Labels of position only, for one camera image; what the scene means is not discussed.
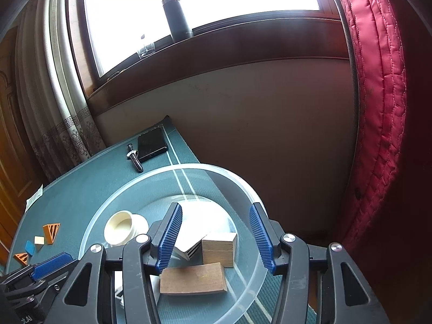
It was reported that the wooden door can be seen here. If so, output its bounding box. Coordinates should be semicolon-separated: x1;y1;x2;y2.
0;27;44;260

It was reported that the white plate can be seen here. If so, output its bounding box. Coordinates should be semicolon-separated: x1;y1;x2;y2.
103;210;150;248

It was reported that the plywood cube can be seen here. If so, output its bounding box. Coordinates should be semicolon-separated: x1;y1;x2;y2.
201;232;237;268

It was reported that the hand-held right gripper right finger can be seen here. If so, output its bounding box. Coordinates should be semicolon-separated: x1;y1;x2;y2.
249;202;390;324

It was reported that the black phone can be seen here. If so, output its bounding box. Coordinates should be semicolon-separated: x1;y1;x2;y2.
137;126;168;163

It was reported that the zebra striped white block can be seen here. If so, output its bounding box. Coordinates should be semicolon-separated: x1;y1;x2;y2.
171;209;237;261

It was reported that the dark thermos bottle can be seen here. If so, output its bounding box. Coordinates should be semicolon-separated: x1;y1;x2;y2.
158;0;194;39

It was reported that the black wristwatch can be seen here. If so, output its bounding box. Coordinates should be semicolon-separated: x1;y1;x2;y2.
126;143;144;173

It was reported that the paper packet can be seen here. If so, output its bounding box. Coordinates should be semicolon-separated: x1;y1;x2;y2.
25;184;44;213

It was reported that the red quilted cloth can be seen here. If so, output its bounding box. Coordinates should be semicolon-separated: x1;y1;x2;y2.
324;0;432;254

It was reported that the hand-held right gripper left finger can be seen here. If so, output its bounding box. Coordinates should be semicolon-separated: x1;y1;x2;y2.
50;202;184;324

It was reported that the clear plastic basin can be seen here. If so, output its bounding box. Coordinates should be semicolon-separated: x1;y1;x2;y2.
77;164;282;324

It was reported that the brown rectangular wooden block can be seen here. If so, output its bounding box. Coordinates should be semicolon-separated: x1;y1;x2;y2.
159;262;227;295

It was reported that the drinking glass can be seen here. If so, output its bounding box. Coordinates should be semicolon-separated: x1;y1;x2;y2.
137;42;156;58

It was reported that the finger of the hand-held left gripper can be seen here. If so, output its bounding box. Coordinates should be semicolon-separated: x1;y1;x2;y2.
7;260;82;308
0;252;73;289

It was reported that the patterned beige curtain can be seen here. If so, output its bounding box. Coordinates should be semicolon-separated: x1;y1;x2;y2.
13;0;105;183

